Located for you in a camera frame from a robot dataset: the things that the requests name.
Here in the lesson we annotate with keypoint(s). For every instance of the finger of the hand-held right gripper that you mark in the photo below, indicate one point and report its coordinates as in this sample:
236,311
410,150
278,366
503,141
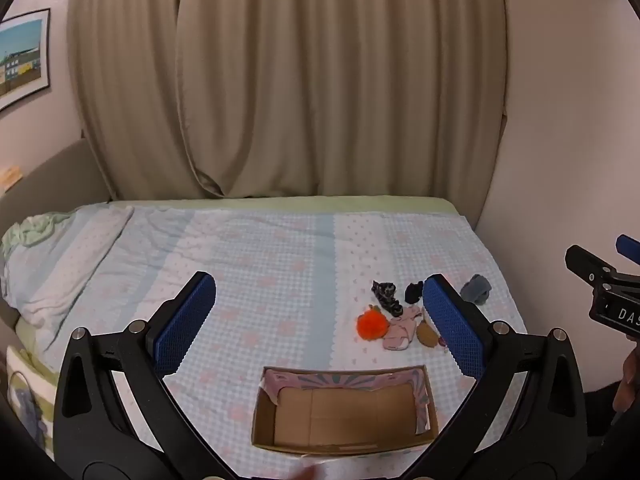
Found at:
630,249
582,261

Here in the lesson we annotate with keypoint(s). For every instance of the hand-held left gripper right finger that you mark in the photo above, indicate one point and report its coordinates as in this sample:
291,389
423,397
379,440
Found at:
452,325

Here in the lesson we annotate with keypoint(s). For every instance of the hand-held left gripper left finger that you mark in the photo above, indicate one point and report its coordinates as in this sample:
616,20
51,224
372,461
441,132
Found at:
185,325

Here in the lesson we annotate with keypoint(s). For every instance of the white and brown plush sock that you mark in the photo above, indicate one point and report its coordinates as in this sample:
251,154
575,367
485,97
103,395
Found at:
426,335

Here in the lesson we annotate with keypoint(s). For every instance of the grey sock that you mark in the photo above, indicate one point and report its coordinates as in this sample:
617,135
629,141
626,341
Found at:
475,289

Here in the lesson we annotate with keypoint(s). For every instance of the pink cloth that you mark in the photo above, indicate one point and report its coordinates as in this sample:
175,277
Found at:
400,332

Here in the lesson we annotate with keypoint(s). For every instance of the black printed scarf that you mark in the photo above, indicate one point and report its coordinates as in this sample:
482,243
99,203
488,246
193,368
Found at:
386,296

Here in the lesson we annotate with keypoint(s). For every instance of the orange pom-pom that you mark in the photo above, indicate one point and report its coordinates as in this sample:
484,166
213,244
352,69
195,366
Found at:
372,325

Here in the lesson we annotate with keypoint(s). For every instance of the cardboard box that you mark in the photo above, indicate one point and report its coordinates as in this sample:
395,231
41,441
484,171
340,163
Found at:
345,415

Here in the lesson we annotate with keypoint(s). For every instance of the person's right hand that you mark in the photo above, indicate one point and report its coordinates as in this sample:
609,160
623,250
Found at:
629,380

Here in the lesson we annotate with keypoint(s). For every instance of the light blue printed blanket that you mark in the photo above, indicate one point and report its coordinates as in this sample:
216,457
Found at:
275,285

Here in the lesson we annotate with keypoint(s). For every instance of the light blue pillow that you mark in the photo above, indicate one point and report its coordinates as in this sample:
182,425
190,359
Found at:
55,265

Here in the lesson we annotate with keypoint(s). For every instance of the green bed sheet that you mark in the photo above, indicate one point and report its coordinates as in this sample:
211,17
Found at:
300,202

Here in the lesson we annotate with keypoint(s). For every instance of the green printed cushion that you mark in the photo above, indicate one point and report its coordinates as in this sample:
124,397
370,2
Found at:
27,405

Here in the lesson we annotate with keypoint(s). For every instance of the beige headboard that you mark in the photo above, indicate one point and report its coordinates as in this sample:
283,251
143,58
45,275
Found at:
50,180

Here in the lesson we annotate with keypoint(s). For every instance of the small wooden object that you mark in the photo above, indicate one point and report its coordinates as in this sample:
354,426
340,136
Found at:
8,176

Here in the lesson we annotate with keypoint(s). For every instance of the beige curtain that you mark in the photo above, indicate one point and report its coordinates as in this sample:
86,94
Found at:
125,85
350,85

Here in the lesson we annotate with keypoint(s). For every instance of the framed wall picture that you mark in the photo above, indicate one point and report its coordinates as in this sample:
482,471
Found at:
22,57

